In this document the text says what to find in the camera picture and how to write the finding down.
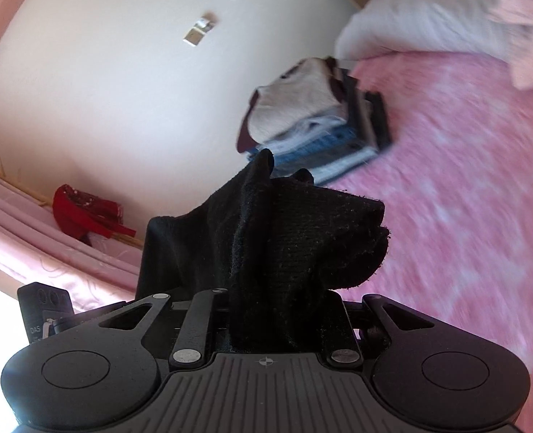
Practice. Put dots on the stack of folded clothes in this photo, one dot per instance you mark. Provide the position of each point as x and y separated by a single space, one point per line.
293 94

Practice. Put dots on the black folded garment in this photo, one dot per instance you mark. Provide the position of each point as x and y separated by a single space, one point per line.
379 117

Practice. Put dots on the white folded garment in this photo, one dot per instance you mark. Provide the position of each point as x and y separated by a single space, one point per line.
311 128

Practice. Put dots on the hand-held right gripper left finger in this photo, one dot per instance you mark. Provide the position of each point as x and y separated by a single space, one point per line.
198 320

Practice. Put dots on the striped quilt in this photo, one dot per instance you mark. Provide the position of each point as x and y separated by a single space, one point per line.
428 13

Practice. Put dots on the beige wall plate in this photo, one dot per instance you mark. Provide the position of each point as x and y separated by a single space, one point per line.
193 37

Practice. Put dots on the black knit garment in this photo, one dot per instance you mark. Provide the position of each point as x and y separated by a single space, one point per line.
293 243

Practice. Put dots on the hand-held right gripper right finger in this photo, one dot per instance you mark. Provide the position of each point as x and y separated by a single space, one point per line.
343 329

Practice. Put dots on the grey striped folded garment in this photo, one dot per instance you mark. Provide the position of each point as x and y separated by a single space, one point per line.
347 164

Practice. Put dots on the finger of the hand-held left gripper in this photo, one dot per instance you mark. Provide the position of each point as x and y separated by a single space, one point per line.
86 318

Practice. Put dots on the folded blue jeans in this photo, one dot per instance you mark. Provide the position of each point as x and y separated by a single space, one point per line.
329 144

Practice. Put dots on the pink floral blanket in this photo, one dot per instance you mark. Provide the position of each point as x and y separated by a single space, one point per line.
465 189

